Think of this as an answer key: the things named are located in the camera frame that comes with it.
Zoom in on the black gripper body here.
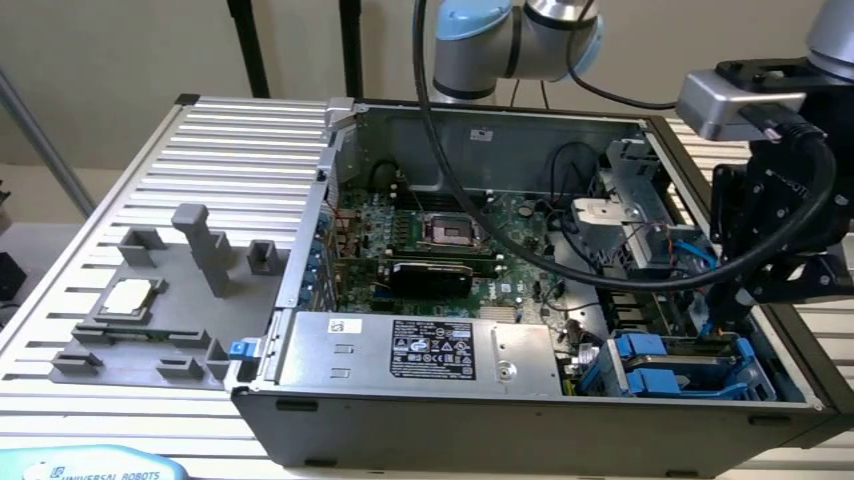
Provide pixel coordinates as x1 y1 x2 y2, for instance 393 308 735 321
709 74 854 257

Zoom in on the dark disk drive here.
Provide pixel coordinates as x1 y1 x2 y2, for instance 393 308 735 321
656 335 739 357

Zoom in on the blue disk bay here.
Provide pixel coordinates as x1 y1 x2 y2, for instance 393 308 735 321
579 332 779 401

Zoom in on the silver metal drive cage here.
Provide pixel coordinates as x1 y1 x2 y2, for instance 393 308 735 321
569 139 720 281

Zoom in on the silver chipset heatsink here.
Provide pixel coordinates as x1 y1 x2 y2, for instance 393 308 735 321
476 305 521 324

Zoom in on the green motherboard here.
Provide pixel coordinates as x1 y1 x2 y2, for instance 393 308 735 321
325 189 601 346

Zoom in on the green RAM stick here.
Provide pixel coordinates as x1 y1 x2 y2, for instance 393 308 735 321
380 249 501 266

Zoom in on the black graphics card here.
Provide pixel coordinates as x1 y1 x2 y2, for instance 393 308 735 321
385 260 476 307

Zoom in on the CPU socket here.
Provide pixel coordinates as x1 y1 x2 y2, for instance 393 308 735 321
416 212 479 249

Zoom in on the open black PC case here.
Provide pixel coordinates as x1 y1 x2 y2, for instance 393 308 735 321
229 97 839 469

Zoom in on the silver power supply unit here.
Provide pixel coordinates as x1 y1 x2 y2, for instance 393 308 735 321
272 310 565 396

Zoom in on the black tripod leg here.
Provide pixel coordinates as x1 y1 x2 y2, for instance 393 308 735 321
224 0 272 99
341 0 365 99

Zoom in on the grey parts rack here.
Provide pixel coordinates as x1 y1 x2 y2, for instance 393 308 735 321
49 202 294 389

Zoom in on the silver CPU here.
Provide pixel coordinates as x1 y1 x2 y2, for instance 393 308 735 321
96 278 166 318

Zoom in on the light blue teach pendant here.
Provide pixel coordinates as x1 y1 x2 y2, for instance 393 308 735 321
0 444 193 480

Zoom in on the small black object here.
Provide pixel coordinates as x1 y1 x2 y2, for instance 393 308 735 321
0 252 28 304

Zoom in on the grey metal pole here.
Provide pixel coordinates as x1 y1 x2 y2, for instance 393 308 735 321
0 64 98 219

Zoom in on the blue disk wire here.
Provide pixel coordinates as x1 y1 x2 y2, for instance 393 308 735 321
672 240 719 267

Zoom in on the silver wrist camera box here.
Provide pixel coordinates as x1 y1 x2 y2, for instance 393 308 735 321
672 68 809 142

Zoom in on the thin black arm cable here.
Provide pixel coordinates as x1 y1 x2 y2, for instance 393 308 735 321
564 0 679 111

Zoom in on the thin black looped wire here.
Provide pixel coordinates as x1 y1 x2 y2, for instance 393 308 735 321
369 159 402 192
548 141 603 201

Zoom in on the thick black camera cable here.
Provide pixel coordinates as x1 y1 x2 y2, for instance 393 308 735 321
410 0 840 294

